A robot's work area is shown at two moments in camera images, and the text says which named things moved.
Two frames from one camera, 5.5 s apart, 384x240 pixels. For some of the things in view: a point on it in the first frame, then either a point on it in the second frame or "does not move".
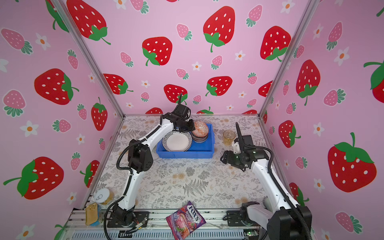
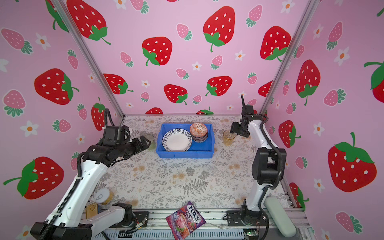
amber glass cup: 228,137 does not move
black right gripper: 227,157 to 234,128
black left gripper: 191,127 to 138,148
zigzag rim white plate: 176,141 does not move
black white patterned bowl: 200,139 does not move
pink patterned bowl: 201,129 does not move
